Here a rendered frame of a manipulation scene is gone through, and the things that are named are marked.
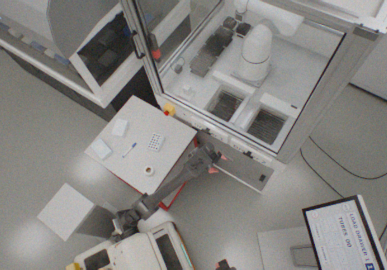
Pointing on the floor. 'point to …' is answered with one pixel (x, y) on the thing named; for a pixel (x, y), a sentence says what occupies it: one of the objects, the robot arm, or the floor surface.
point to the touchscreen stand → (287, 250)
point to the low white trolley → (135, 122)
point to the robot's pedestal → (78, 215)
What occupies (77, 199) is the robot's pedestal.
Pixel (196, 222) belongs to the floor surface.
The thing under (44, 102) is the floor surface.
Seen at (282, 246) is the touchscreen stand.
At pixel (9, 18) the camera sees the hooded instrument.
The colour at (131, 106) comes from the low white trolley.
